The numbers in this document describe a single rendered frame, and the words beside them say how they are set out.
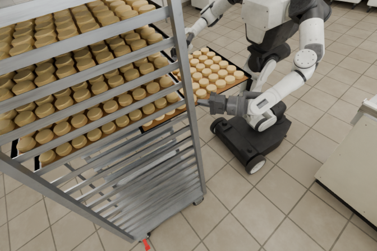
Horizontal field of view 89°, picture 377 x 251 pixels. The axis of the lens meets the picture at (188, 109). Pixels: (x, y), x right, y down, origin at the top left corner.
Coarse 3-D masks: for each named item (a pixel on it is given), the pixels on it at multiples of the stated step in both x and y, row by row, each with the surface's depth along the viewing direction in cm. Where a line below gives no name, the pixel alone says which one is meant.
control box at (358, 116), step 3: (375, 96) 109; (372, 99) 108; (375, 99) 108; (372, 102) 107; (375, 102) 107; (360, 111) 107; (357, 114) 109; (360, 114) 108; (354, 117) 112; (357, 117) 110; (360, 117) 109; (351, 120) 114; (354, 120) 112; (357, 120) 111; (351, 123) 115; (354, 123) 113
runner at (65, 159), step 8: (176, 104) 80; (160, 112) 78; (144, 120) 76; (128, 128) 74; (112, 136) 72; (96, 144) 71; (80, 152) 69; (64, 160) 68; (40, 168) 65; (48, 168) 66
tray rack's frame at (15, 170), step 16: (0, 160) 53; (160, 160) 176; (176, 160) 174; (16, 176) 59; (32, 176) 62; (80, 176) 105; (176, 176) 163; (48, 192) 69; (64, 192) 77; (192, 192) 153; (80, 208) 84; (176, 208) 146; (96, 224) 98; (112, 224) 110; (144, 224) 141; (128, 240) 131
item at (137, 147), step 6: (162, 132) 152; (168, 132) 152; (150, 138) 149; (156, 138) 150; (138, 144) 146; (144, 144) 147; (126, 150) 143; (132, 150) 145; (114, 156) 141; (120, 156) 142; (102, 162) 138; (108, 162) 140; (96, 168) 138; (102, 168) 138
